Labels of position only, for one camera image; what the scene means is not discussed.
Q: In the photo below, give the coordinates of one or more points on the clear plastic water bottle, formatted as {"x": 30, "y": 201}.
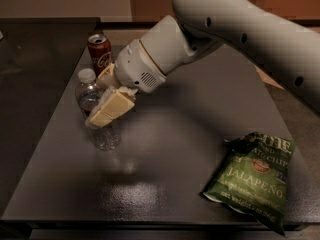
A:
{"x": 88, "y": 94}

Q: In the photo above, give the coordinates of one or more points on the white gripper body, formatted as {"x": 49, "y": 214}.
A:
{"x": 138, "y": 66}

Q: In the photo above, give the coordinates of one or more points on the green jalapeño chips bag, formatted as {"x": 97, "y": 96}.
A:
{"x": 252, "y": 178}

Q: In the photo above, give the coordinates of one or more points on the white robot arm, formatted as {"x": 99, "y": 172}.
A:
{"x": 287, "y": 52}

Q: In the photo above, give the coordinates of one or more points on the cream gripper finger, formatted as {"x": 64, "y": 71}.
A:
{"x": 114, "y": 103}
{"x": 108, "y": 78}

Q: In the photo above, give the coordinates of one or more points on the red Coca-Cola can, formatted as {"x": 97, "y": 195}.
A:
{"x": 99, "y": 48}

